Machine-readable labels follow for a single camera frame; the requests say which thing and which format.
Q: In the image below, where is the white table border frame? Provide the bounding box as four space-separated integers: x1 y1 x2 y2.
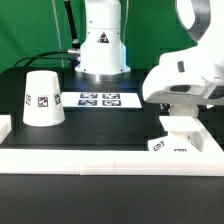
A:
0 119 224 176

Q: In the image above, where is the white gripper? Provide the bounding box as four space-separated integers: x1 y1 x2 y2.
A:
142 44 224 105

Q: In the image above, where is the white marker sheet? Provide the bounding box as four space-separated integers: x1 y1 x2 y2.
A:
61 92 141 108

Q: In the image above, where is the white lamp bulb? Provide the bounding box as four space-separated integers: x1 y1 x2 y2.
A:
169 104 199 118

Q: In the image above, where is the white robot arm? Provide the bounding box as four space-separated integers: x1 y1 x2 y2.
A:
76 0 224 105

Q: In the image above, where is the black cable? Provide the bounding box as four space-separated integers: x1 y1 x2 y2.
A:
13 49 82 68

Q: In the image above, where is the green backdrop curtain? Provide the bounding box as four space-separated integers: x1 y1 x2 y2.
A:
0 0 195 73

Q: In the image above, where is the white lamp shade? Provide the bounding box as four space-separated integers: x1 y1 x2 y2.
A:
23 70 65 127

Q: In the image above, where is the white lamp base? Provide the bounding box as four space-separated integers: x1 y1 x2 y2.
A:
148 116 200 153

